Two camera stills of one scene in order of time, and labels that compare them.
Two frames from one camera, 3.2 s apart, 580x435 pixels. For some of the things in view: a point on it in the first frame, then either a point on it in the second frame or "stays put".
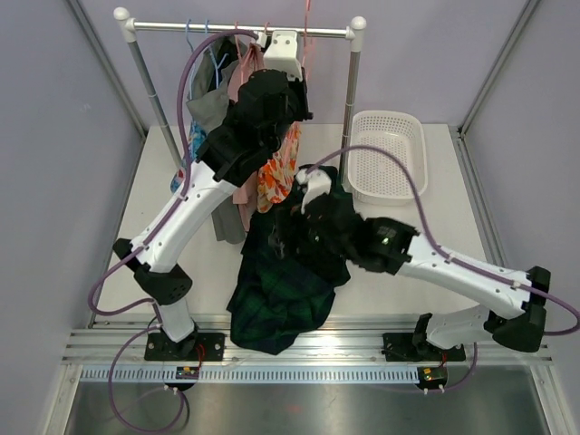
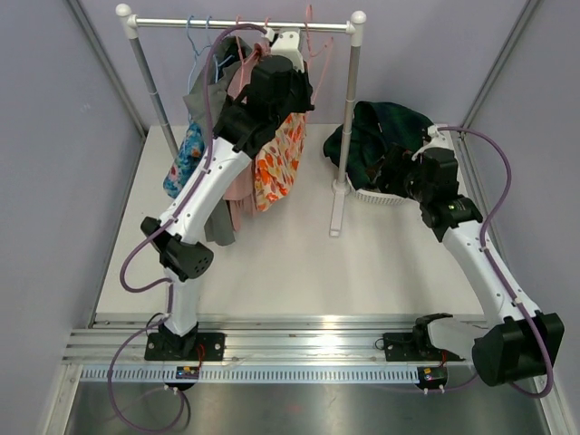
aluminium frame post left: [108, 67] stays put
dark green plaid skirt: [274, 304] → [374, 128]
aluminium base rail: [342, 343] stays put
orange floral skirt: [275, 176] stays put
